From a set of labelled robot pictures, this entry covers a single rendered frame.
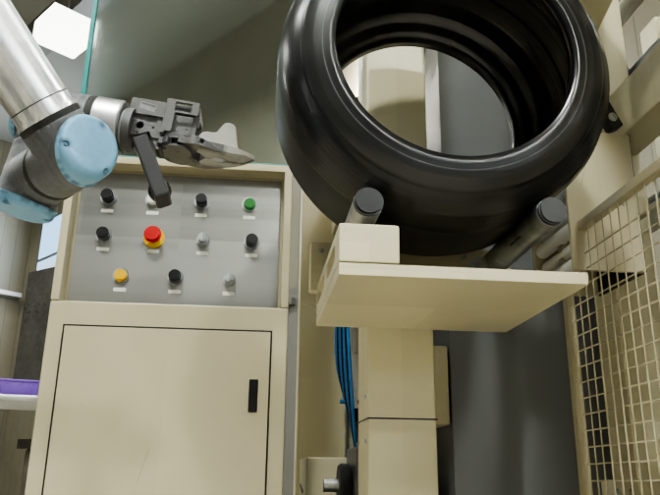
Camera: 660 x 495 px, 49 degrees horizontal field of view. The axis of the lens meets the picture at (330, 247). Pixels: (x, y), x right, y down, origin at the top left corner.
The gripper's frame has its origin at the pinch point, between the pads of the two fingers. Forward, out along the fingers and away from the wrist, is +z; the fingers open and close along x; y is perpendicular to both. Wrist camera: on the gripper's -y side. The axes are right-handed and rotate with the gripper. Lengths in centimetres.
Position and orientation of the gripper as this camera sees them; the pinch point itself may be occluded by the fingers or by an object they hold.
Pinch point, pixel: (246, 161)
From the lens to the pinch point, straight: 118.4
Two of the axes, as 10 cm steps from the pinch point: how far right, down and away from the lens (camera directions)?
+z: 9.9, 1.6, 0.6
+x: -1.1, 3.1, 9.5
